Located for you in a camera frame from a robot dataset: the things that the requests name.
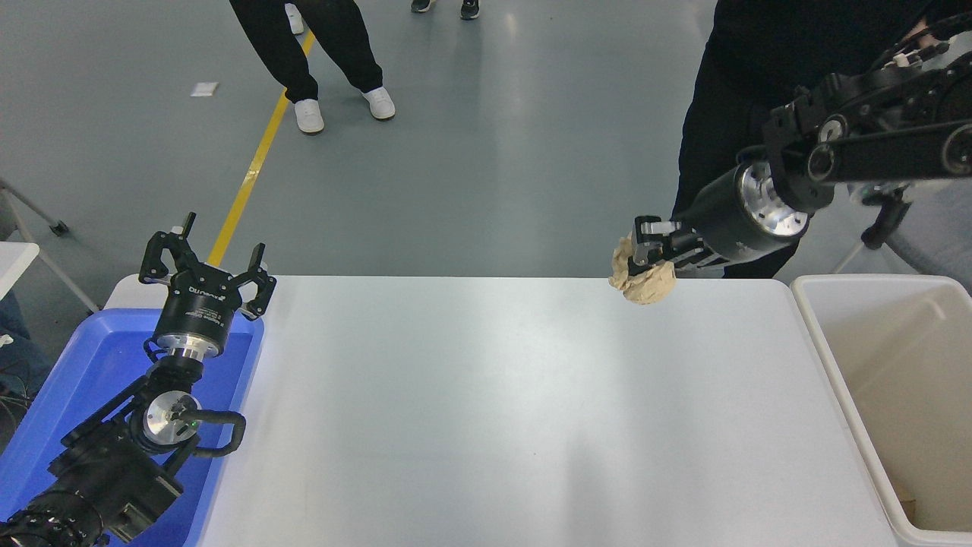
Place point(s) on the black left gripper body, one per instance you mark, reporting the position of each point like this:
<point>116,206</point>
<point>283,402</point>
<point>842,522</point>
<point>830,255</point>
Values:
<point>199,311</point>

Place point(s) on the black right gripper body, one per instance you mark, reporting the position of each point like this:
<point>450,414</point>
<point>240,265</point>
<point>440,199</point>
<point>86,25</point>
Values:
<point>717,220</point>

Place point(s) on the tan paper ball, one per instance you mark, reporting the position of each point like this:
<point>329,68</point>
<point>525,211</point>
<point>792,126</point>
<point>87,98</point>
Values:
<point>645,285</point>

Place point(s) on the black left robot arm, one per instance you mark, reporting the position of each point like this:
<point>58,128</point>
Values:
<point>106,471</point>

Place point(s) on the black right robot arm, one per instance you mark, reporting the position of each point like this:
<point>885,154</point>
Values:
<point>881,152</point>

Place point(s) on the person's hand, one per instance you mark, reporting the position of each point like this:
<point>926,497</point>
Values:
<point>919,33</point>

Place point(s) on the grey wheeled stand legs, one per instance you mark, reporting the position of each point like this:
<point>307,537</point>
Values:
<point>42,216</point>

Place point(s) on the blue plastic tray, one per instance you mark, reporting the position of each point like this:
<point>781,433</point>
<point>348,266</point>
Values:
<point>76,380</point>

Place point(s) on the white side table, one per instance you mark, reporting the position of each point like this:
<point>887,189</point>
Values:
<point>14,262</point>

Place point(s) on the white paper scrap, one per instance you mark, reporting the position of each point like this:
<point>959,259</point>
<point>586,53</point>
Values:
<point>203,89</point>

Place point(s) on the grey chair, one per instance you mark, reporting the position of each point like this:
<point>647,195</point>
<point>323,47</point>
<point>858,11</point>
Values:
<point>938,235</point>

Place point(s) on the large pale bin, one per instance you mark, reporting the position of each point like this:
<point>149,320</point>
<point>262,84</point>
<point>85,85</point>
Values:
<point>904,380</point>

